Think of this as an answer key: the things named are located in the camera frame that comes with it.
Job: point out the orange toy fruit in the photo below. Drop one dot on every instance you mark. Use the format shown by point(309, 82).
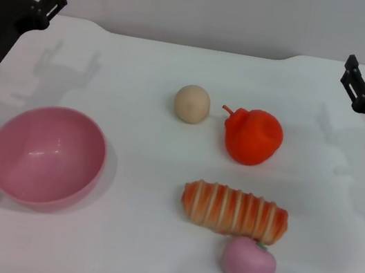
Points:
point(254, 138)

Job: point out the pink plastic bowl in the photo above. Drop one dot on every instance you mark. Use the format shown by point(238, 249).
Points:
point(46, 155)

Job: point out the beige toy ball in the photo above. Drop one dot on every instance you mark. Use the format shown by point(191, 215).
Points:
point(191, 108)

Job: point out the orange striped toy bread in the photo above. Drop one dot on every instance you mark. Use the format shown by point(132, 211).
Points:
point(236, 212)

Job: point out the pink toy peach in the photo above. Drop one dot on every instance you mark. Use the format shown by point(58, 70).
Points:
point(249, 263)

